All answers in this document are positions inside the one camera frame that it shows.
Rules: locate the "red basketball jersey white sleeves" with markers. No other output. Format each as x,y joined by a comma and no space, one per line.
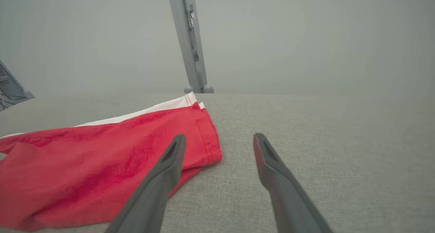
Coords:
85,165

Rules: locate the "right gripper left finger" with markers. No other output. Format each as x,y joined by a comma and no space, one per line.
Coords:
153,195

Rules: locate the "white window blinds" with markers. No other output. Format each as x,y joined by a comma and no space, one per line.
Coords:
10,86

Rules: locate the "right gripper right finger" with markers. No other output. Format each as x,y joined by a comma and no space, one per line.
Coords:
289,202

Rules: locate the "grey metal partition post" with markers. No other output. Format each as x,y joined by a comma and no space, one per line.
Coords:
178,22

